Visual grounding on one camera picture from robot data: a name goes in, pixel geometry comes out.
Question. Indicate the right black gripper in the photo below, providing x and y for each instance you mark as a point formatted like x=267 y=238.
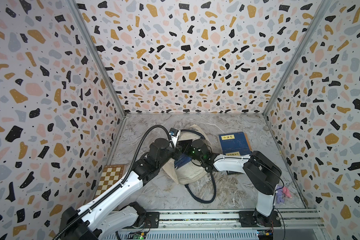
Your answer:
x=187 y=147

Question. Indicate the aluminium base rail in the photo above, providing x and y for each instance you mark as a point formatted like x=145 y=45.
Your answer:
x=292 y=224

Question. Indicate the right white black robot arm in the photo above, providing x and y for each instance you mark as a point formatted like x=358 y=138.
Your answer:
x=263 y=174

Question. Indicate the small pink toy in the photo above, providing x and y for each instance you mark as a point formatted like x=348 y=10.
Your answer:
x=286 y=192

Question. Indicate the small purple toy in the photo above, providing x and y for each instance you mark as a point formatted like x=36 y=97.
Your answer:
x=280 y=195

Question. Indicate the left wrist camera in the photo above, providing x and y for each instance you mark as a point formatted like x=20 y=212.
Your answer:
x=174 y=134

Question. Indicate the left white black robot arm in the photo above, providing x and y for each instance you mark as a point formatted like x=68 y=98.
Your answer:
x=97 y=219

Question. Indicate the wooden chessboard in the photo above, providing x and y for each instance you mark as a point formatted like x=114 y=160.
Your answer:
x=110 y=175

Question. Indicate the left green circuit board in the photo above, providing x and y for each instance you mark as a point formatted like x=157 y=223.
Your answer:
x=137 y=236

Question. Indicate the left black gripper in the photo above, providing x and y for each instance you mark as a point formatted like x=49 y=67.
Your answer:
x=177 y=151

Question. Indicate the right circuit board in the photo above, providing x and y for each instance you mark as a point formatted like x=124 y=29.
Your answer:
x=265 y=235

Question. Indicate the navy book with yellow label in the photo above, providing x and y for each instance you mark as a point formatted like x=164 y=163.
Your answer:
x=235 y=142

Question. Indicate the cream canvas tote bag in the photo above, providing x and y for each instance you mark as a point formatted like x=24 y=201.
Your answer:
x=191 y=172

